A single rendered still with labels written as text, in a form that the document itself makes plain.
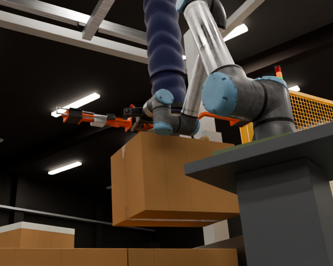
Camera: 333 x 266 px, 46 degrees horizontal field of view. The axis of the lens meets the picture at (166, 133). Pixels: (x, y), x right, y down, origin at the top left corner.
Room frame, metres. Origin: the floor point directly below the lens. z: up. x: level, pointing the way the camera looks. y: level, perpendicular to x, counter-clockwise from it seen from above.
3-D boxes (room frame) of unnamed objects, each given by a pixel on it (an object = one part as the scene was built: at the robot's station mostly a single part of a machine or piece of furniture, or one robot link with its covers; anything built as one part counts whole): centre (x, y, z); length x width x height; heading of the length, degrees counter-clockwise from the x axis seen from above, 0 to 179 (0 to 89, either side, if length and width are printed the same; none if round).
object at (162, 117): (1.73, 0.01, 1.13); 0.12 x 0.09 x 0.12; 119
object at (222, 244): (2.25, -0.26, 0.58); 0.70 x 0.03 x 0.06; 31
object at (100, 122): (1.88, 0.36, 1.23); 0.07 x 0.07 x 0.04; 31
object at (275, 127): (1.34, -0.40, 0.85); 0.19 x 0.19 x 0.10
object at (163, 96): (1.73, 0.02, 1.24); 0.12 x 0.09 x 0.10; 31
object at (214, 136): (3.41, -0.43, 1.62); 0.20 x 0.05 x 0.30; 121
